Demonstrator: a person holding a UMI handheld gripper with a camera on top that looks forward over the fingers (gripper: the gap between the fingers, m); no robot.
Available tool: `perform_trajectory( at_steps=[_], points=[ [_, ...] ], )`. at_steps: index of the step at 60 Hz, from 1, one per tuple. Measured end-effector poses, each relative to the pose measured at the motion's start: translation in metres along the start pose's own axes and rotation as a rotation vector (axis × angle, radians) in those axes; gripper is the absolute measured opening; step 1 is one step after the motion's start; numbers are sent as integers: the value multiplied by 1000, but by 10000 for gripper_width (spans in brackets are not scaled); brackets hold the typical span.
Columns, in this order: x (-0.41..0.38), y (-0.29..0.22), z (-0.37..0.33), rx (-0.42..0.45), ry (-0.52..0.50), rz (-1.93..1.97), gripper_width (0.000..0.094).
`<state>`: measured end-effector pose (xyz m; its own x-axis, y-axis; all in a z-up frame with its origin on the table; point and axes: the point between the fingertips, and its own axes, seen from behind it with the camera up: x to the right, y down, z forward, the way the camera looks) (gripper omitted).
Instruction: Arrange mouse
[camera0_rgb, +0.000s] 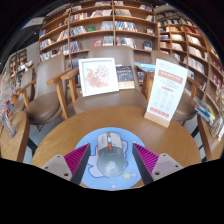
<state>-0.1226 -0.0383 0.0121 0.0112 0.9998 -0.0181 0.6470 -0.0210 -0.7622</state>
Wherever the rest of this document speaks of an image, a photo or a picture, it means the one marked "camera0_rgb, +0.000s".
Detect distant wooden bookshelf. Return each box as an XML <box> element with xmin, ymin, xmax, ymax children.
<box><xmin>8</xmin><ymin>49</ymin><xmax>36</xmax><ymax>81</ymax></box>

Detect dark cover book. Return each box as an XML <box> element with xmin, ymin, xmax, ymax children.
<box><xmin>115</xmin><ymin>64</ymin><xmax>136</xmax><ymax>90</ymax></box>

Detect wide wooden bookshelf with books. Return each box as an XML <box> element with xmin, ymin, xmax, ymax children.
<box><xmin>38</xmin><ymin>0</ymin><xmax>158</xmax><ymax>73</ymax></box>

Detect pile of light blue books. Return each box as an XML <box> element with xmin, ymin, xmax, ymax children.
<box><xmin>133</xmin><ymin>61</ymin><xmax>157</xmax><ymax>73</ymax></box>

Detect white ceiling vent panel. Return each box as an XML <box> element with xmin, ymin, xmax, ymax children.
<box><xmin>21</xmin><ymin>16</ymin><xmax>46</xmax><ymax>29</ymax></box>

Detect stack of books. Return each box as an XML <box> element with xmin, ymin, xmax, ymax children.
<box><xmin>194</xmin><ymin>96</ymin><xmax>217</xmax><ymax>126</ymax></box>

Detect white framed floral picture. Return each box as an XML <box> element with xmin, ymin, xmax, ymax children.
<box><xmin>78</xmin><ymin>57</ymin><xmax>120</xmax><ymax>98</ymax></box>

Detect round blue mouse pad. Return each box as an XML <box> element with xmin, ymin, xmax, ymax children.
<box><xmin>73</xmin><ymin>126</ymin><xmax>146</xmax><ymax>191</ymax></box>

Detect white sign on wooden base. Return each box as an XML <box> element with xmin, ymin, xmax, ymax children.
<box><xmin>143</xmin><ymin>58</ymin><xmax>189</xmax><ymax>129</ymax></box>

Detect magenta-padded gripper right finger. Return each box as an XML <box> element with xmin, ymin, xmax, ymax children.
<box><xmin>131</xmin><ymin>143</ymin><xmax>184</xmax><ymax>186</ymax></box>

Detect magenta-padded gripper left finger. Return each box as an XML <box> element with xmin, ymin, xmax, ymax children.
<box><xmin>41</xmin><ymin>143</ymin><xmax>92</xmax><ymax>186</ymax></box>

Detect grey computer mouse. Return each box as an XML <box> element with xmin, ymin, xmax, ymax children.
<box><xmin>95</xmin><ymin>131</ymin><xmax>128</xmax><ymax>178</ymax></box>

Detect tall wooden bookshelf with books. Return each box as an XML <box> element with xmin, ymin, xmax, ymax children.
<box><xmin>154</xmin><ymin>9</ymin><xmax>224</xmax><ymax>111</ymax></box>

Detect brown padded wooden armchair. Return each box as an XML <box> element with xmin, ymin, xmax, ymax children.
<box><xmin>23</xmin><ymin>54</ymin><xmax>73</xmax><ymax>126</ymax></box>
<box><xmin>143</xmin><ymin>49</ymin><xmax>204</xmax><ymax>126</ymax></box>
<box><xmin>9</xmin><ymin>68</ymin><xmax>37</xmax><ymax>116</ymax></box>
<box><xmin>61</xmin><ymin>45</ymin><xmax>148</xmax><ymax>115</ymax></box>

